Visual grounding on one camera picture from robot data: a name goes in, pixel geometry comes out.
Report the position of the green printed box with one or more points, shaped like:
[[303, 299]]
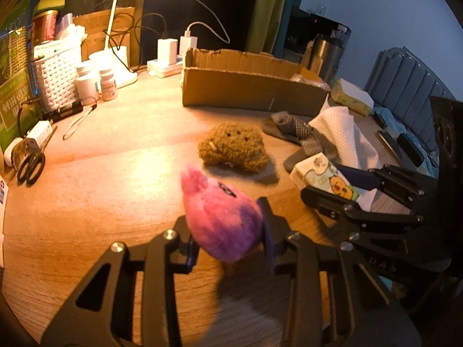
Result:
[[14, 79]]

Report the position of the cardboard box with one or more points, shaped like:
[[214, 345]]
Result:
[[249, 88]]

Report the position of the white paper towel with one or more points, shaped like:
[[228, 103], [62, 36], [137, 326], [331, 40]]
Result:
[[347, 137]]

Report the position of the white charger block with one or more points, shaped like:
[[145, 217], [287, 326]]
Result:
[[167, 52]]

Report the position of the pink plush toy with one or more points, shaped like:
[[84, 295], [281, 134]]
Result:
[[220, 220]]

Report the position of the white pill bottle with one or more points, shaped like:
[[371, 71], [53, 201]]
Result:
[[86, 88], [85, 68]]

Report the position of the steel tumbler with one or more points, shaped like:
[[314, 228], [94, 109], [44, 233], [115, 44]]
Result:
[[327, 58]]

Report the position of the black scissors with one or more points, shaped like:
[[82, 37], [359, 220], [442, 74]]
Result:
[[36, 168]]

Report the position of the small white adapter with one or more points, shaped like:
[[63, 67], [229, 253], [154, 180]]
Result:
[[39, 133]]

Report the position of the crumpled plastic bags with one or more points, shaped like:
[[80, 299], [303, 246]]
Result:
[[70, 30]]

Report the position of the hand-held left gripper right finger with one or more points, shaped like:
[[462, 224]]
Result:
[[270, 247]]

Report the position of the red can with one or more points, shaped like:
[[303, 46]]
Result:
[[44, 27]]

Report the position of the black glasses case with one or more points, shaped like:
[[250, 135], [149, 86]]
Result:
[[410, 150]]

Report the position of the brown cardboard sheet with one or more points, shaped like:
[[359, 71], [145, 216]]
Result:
[[94, 25]]

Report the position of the black smartphone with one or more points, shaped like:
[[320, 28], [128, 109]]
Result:
[[389, 144]]

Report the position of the small black box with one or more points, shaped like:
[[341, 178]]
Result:
[[379, 119]]

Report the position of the white power strip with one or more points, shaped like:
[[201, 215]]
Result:
[[164, 68]]

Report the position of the white desk lamp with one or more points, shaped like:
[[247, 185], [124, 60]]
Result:
[[115, 65]]

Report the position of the pill bottle with label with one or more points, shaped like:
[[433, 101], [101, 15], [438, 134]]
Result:
[[107, 86]]

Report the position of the white wall socket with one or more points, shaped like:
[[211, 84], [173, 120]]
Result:
[[321, 9]]

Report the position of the black flashlight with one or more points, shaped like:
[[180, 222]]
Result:
[[63, 112]]

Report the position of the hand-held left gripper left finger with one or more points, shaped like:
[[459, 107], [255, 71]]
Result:
[[190, 256]]

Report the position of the grey padded headboard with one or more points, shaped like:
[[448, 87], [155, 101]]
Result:
[[408, 79]]

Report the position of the white woven basket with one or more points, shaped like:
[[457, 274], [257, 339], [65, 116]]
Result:
[[56, 79]]

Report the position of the yellow tissue pack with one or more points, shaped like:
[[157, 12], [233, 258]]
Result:
[[352, 99]]

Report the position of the cartoon print tissue packet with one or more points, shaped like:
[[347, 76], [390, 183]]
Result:
[[318, 175]]

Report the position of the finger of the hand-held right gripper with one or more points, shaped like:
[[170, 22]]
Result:
[[325, 200], [358, 179]]

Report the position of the brown plush toy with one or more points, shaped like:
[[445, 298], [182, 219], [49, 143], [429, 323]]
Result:
[[233, 146]]

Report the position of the light blue bedsheet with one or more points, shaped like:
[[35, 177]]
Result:
[[394, 123]]

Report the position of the yellow-green sponge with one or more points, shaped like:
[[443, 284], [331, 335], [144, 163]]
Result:
[[50, 3]]

